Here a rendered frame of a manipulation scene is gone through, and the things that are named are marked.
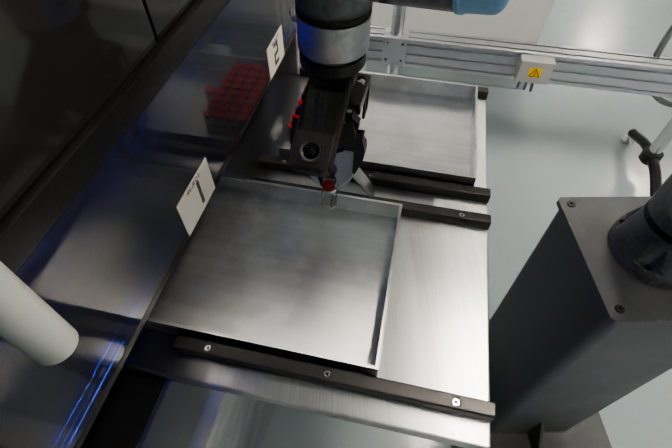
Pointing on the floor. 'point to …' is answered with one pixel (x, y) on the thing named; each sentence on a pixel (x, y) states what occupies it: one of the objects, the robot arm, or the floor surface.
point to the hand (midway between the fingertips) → (327, 184)
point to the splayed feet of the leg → (646, 158)
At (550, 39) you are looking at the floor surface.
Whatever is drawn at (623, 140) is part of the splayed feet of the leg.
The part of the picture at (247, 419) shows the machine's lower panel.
